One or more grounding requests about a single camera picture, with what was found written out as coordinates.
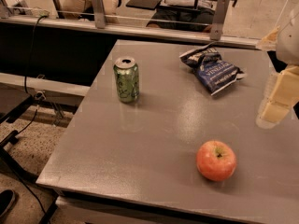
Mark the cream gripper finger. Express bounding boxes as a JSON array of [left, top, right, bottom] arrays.
[[259, 66, 299, 124]]

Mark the red apple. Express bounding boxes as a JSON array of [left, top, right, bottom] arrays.
[[196, 140, 236, 181]]

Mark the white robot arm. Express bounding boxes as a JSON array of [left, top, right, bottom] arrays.
[[256, 5, 299, 129]]

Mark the green soda can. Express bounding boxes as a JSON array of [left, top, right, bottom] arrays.
[[113, 56, 139, 103]]

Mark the blue chip bag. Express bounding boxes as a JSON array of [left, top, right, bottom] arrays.
[[179, 46, 246, 95]]

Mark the metal railing with posts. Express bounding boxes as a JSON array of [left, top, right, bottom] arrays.
[[0, 0, 260, 49]]

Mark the black chair seat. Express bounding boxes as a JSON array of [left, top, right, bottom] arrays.
[[126, 0, 162, 10]]

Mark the seated person in khaki pants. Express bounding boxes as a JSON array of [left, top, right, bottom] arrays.
[[62, 0, 120, 23]]

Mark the black shoe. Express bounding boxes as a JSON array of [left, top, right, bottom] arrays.
[[0, 189, 15, 217]]

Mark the black cable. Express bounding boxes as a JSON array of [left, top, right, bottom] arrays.
[[12, 14, 49, 142]]

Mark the black desk frame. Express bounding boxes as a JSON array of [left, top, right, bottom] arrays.
[[0, 94, 37, 184]]

